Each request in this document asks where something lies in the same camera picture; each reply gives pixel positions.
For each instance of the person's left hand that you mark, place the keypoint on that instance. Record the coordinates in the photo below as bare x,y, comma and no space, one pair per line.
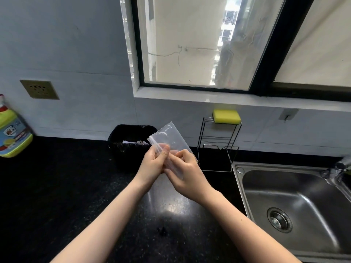
151,167

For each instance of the person's right hand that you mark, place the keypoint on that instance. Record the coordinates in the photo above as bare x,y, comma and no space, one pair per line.
190,178

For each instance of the person's left thumb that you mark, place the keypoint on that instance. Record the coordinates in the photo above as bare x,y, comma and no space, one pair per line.
165,153

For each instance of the person's right thumb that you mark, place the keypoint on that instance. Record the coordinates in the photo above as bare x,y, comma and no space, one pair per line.
183,153

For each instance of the clear plastic bag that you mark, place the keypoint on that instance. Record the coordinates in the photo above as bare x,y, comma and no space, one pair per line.
173,135

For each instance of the person's left forearm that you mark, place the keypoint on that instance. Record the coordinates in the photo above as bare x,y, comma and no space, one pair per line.
107,224

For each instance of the person's right forearm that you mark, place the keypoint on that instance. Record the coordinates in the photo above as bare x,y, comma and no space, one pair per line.
246,232

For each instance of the crumpled paper waste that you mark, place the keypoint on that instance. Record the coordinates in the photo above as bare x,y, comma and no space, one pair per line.
134,142

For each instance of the black trash bin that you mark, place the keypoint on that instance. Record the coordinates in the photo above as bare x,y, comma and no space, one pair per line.
123,156

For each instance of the yellow sponge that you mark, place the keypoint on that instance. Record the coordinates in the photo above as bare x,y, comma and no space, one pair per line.
226,116

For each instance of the metal sink drain strainer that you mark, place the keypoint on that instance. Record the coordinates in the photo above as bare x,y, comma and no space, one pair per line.
279,220

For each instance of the stainless steel sink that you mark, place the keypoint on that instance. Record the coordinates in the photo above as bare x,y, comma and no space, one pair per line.
315,194

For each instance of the yellow detergent bottle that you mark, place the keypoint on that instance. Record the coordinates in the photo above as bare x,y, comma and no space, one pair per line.
12,131

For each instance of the chrome faucet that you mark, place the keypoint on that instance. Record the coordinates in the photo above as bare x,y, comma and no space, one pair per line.
338,168

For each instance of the metal wall hook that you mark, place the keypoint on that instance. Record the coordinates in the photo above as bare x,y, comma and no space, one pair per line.
287,115

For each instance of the brass wall outlet plate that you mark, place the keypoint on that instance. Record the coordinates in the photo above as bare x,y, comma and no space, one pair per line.
39,89

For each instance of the black window frame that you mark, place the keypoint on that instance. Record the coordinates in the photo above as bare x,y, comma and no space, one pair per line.
278,49

